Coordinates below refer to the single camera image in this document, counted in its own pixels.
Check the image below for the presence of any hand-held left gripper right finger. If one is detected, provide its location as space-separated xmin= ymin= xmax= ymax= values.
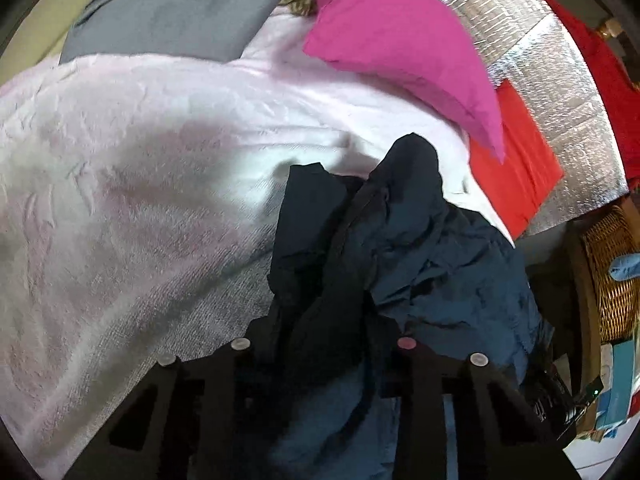
xmin=380 ymin=332 xmax=581 ymax=480

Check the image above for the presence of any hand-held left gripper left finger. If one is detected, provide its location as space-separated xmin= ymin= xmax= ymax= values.
xmin=65 ymin=337 xmax=273 ymax=480

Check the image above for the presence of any navy zip jacket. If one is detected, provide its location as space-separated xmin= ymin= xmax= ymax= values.
xmin=250 ymin=132 xmax=556 ymax=480

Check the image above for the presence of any blue cardboard box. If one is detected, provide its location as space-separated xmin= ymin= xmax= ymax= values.
xmin=597 ymin=342 xmax=638 ymax=431

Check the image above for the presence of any rustic wooden table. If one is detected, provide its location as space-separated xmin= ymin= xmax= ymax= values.
xmin=567 ymin=197 xmax=616 ymax=431

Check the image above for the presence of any wicker basket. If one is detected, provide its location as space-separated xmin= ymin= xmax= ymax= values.
xmin=582 ymin=205 xmax=640 ymax=343

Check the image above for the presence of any light blue cloth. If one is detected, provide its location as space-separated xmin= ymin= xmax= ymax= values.
xmin=609 ymin=254 xmax=640 ymax=282

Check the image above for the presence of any white pink blanket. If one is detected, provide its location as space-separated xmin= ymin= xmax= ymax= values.
xmin=0 ymin=10 xmax=516 ymax=480

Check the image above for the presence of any red pillow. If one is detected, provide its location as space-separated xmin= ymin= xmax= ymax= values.
xmin=467 ymin=79 xmax=565 ymax=241

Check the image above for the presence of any silver foil insulation board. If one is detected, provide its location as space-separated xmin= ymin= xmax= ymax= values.
xmin=420 ymin=0 xmax=630 ymax=238

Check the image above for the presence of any pink pillow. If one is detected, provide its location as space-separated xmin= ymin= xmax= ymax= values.
xmin=302 ymin=0 xmax=507 ymax=163

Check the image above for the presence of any red blanket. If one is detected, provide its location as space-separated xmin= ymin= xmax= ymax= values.
xmin=540 ymin=0 xmax=640 ymax=181

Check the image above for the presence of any grey garment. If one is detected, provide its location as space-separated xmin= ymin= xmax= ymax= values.
xmin=59 ymin=0 xmax=311 ymax=66

